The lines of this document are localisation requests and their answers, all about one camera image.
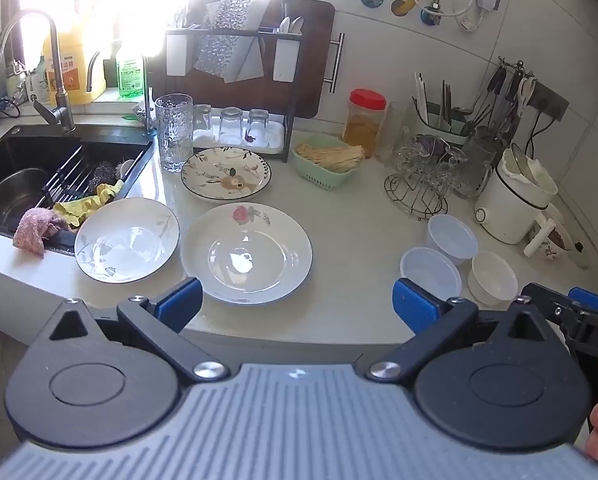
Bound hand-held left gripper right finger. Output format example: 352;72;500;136
366;278;562;384

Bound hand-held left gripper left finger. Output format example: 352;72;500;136
46;276;230;385

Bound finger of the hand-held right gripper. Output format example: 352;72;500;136
568;287;598;317
520;282;582;330

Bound cream plastic bowl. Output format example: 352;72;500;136
467;250;518;307

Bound white plate with leaf print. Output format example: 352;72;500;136
74;197;180;283

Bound white plate with rose print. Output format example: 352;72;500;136
180;202;314;307

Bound deer print plate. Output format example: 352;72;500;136
181;147;273;201

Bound floral ceramic mug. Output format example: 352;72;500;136
531;205;574;262

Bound tall translucent plastic bowl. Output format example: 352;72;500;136
426;214;480;267

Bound white electric cooker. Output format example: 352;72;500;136
475;144;560;259

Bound yellow cloth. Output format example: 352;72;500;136
54;182;124;226

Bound clear glass cup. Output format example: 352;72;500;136
393;135;432;171
431;145;467;186

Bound dark scrub brush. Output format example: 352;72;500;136
89;160;118;194

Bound large glass pitcher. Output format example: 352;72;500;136
454;132;500;200

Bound green plastic basket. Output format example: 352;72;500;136
293;134;366;191

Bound glass cup with purple print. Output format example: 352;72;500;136
411;135;447;157

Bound pink cloth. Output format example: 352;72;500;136
13;206;72;258

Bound tall textured drinking glass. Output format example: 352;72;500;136
155;93;194;174

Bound bundle of thin wooden sticks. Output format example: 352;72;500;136
296;142;366;173

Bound black roll-up sink rack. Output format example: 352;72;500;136
34;145;140;211

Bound clear glass jar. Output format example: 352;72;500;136
376;102;414;163

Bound green cutlery holder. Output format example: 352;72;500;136
414;102;472;143

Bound small clear glass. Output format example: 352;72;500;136
193;104;214;143
218;106;244;147

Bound plastic jar with red lid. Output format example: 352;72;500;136
342;89;387;158

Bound small glass with purple mark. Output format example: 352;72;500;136
245;108;270;148

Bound white drip tray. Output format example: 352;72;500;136
191;117;286;153

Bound steel pot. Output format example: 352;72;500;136
0;168;54;233

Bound small steel tap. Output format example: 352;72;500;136
141;55;160;136

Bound bundle of white chopsticks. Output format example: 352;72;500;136
414;72;430;116

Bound black kitchen sink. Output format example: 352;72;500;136
0;125;154;256

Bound row of hanging metal utensils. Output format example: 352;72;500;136
466;57;524;136

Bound green detergent bottle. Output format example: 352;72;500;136
115;35;147;100

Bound steel kitchen faucet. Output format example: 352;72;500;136
0;8;77;135

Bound yellow oil bottle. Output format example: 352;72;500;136
41;15;107;107

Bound white flexible cutting mat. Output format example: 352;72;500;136
234;0;270;81

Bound small white bottle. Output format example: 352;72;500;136
26;55;52;103

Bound wooden cutting board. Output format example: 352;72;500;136
169;0;346;120

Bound white rack caddy with spoons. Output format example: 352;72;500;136
273;37;300;82

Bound embossed silver mat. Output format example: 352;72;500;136
194;0;260;83

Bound black metal dish rack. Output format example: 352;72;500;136
164;27;304;163

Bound wire cup rack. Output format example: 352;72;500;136
384;135;467;221

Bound black power cable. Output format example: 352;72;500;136
526;107;552;157

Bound black wall power socket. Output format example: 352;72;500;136
526;80;570;121

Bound white handled scissors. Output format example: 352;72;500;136
518;74;538;117

